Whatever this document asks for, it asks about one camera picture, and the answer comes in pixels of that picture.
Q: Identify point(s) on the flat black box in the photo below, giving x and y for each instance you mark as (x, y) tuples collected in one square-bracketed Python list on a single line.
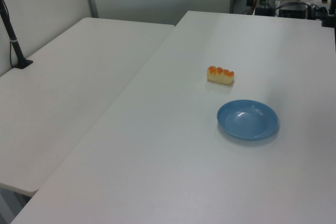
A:
[(263, 11)]

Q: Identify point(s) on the blue plastic plate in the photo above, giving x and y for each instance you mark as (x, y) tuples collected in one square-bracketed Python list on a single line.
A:
[(246, 120)]

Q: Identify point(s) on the toy bread with orange topping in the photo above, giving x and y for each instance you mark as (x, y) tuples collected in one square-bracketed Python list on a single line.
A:
[(220, 77)]

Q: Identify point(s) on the black camera stand pole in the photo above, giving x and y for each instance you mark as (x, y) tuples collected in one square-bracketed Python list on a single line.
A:
[(13, 39)]

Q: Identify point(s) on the black clamp stand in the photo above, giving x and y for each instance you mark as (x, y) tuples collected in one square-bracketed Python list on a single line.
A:
[(329, 16)]

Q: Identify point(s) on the black electronics box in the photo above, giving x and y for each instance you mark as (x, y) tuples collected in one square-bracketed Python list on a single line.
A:
[(292, 10)]

